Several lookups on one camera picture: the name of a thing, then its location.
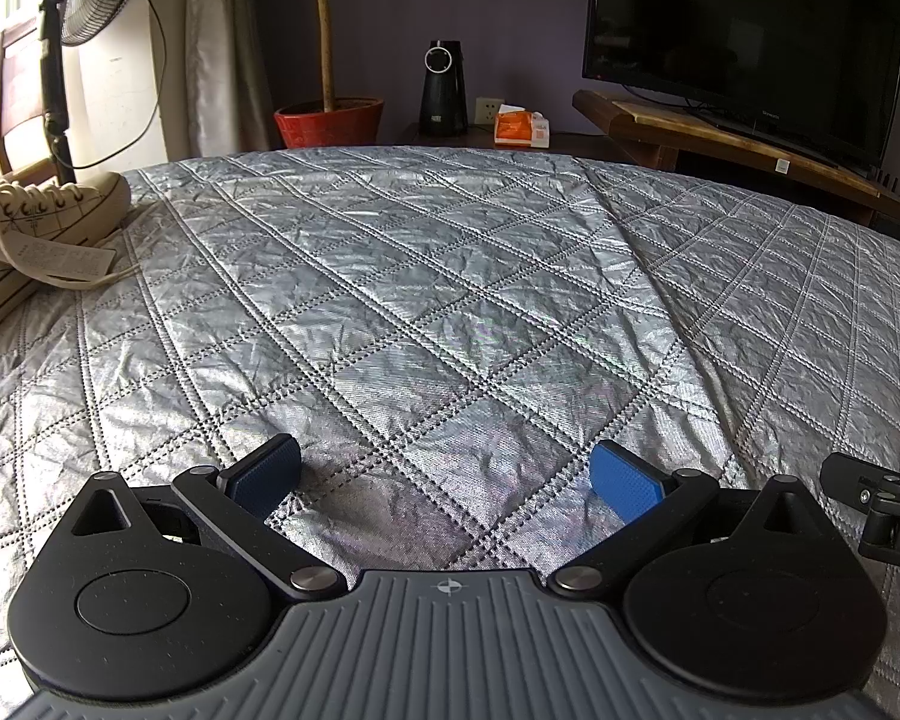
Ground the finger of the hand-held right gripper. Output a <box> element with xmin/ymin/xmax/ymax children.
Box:
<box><xmin>820</xmin><ymin>452</ymin><xmax>900</xmax><ymax>512</ymax></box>

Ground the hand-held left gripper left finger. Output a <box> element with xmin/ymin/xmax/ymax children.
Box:
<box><xmin>67</xmin><ymin>433</ymin><xmax>347</xmax><ymax>605</ymax></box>

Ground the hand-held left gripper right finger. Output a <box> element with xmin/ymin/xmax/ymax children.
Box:
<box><xmin>546</xmin><ymin>441</ymin><xmax>824</xmax><ymax>605</ymax></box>

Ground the silver quilted blanket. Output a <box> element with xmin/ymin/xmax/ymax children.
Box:
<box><xmin>0</xmin><ymin>144</ymin><xmax>900</xmax><ymax>720</ymax></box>

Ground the paper hang tag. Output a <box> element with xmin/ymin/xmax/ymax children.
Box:
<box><xmin>0</xmin><ymin>229</ymin><xmax>115</xmax><ymax>286</ymax></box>

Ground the red plant pot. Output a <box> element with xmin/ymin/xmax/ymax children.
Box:
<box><xmin>274</xmin><ymin>96</ymin><xmax>386</xmax><ymax>149</ymax></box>

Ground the wooden television riser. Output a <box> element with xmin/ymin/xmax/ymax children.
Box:
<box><xmin>572</xmin><ymin>90</ymin><xmax>900</xmax><ymax>227</ymax></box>

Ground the orange tissue pack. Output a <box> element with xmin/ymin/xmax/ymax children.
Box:
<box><xmin>493</xmin><ymin>103</ymin><xmax>552</xmax><ymax>149</ymax></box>

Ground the dark wooden low cabinet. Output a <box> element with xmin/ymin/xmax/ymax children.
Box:
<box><xmin>401</xmin><ymin>126</ymin><xmax>683</xmax><ymax>167</ymax></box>

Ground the black cylindrical speaker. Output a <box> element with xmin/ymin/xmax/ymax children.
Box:
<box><xmin>418</xmin><ymin>40</ymin><xmax>470</xmax><ymax>137</ymax></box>

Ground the grey curtain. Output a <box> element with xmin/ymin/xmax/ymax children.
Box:
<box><xmin>184</xmin><ymin>0</ymin><xmax>276</xmax><ymax>160</ymax></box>

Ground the potted green tree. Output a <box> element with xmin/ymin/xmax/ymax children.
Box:
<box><xmin>266</xmin><ymin>0</ymin><xmax>392</xmax><ymax>110</ymax></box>

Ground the black standing fan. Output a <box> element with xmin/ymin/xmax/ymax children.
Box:
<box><xmin>26</xmin><ymin>0</ymin><xmax>158</xmax><ymax>186</ymax></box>

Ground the wooden chair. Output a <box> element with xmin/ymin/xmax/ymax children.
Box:
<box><xmin>0</xmin><ymin>15</ymin><xmax>77</xmax><ymax>175</ymax></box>

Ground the black flat television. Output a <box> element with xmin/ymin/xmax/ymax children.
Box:
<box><xmin>581</xmin><ymin>0</ymin><xmax>900</xmax><ymax>171</ymax></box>

